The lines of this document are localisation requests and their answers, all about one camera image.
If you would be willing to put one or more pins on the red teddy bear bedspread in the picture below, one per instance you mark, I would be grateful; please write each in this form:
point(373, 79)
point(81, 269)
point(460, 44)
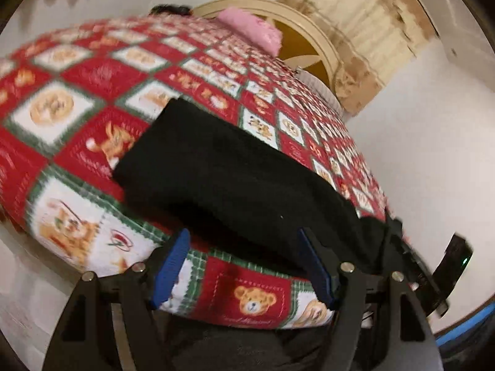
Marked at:
point(116, 133)

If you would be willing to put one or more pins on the black item on bed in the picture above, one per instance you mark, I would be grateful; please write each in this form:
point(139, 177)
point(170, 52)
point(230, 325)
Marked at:
point(162, 9)

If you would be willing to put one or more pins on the black pants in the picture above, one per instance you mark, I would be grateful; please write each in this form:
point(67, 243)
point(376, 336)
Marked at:
point(239, 195)

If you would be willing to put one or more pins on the right beige curtain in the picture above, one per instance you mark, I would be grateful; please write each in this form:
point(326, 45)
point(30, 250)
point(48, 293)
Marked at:
point(373, 39)

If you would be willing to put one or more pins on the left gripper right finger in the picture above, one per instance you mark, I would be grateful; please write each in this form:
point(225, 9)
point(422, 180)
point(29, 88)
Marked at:
point(321, 267)

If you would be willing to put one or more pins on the striped pillow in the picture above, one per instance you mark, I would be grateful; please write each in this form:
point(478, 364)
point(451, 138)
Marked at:
point(320, 88)

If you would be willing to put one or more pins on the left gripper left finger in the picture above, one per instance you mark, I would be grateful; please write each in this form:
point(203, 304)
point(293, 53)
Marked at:
point(166, 268)

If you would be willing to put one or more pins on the cream wooden headboard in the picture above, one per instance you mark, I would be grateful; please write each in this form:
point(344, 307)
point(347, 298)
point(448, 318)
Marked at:
point(304, 44)

